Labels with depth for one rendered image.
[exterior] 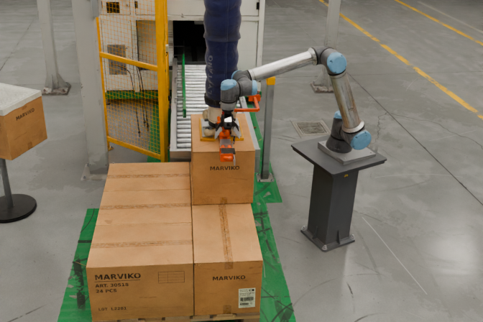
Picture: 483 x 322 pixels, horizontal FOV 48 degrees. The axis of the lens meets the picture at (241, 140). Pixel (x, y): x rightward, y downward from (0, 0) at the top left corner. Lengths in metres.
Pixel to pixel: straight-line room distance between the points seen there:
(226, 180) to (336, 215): 0.98
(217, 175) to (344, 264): 1.21
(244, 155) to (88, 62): 1.80
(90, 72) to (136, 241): 1.86
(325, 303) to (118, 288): 1.37
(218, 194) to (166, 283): 0.72
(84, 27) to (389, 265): 3.00
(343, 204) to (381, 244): 0.49
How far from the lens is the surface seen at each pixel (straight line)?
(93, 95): 4.80
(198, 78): 5.82
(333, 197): 4.00
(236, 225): 3.45
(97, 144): 4.99
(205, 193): 3.59
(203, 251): 3.24
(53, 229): 4.51
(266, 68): 3.35
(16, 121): 4.19
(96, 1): 4.51
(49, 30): 6.93
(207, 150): 3.45
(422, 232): 4.63
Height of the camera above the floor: 2.54
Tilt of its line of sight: 27 degrees down
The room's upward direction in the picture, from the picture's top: 2 degrees clockwise
